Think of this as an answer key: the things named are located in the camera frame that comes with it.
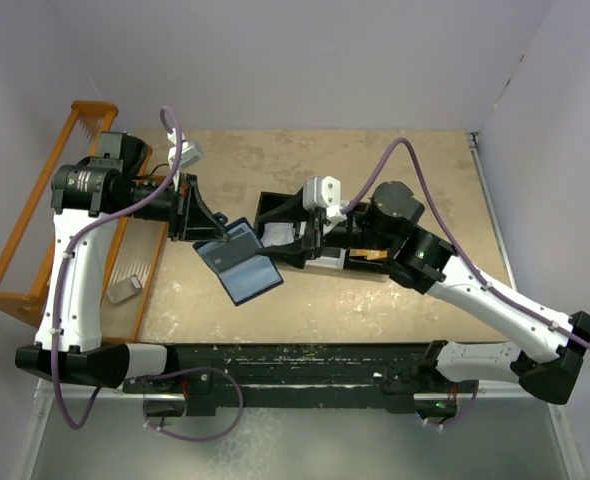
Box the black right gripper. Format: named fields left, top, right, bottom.
left=256, top=183, right=396, bottom=268

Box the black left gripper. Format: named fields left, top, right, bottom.
left=120, top=171, right=230, bottom=241

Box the grey card with stripe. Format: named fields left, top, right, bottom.
left=199, top=231, right=259, bottom=274

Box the blue leather card holder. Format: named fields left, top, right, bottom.
left=193, top=217, right=284, bottom=306

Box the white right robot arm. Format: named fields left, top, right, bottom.
left=255, top=177, right=590, bottom=405

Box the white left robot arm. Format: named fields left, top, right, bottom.
left=15, top=132, right=229, bottom=392

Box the pile of gold cards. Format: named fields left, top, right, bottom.
left=349, top=249, right=388, bottom=262

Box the black bin with gold cards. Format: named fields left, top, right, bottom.
left=341, top=247, right=389, bottom=275

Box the white middle bin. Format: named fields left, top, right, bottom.
left=306, top=248, right=346, bottom=270

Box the orange wooden rack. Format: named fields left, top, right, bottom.
left=0, top=100, right=167, bottom=343

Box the small grey box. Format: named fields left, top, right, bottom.
left=105, top=275, right=143, bottom=305

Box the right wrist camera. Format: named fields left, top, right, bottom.
left=302, top=176, right=346, bottom=221

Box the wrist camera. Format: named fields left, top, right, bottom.
left=167, top=130, right=204, bottom=191
left=302, top=176, right=346, bottom=221

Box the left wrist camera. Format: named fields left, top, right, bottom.
left=167, top=130, right=204, bottom=191

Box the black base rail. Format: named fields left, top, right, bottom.
left=124, top=341, right=476, bottom=416

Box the aluminium frame rail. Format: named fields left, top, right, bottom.
left=33, top=355, right=564, bottom=401

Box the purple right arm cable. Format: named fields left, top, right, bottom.
left=342, top=137, right=590, bottom=434

